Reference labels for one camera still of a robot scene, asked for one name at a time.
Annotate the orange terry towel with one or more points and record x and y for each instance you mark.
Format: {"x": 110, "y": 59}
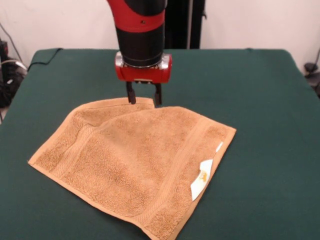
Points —
{"x": 130, "y": 162}

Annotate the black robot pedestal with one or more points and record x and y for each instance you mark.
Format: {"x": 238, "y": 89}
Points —
{"x": 185, "y": 25}

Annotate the black floor equipment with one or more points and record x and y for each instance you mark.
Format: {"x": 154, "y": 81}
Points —
{"x": 311, "y": 72}

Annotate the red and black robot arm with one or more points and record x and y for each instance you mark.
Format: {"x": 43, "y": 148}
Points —
{"x": 141, "y": 32}

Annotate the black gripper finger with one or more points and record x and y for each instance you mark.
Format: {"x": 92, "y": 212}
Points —
{"x": 131, "y": 93}
{"x": 158, "y": 94}

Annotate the dark green table cloth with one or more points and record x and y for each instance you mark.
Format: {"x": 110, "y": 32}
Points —
{"x": 262, "y": 150}

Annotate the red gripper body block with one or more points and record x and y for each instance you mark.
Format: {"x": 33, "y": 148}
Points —
{"x": 143, "y": 74}

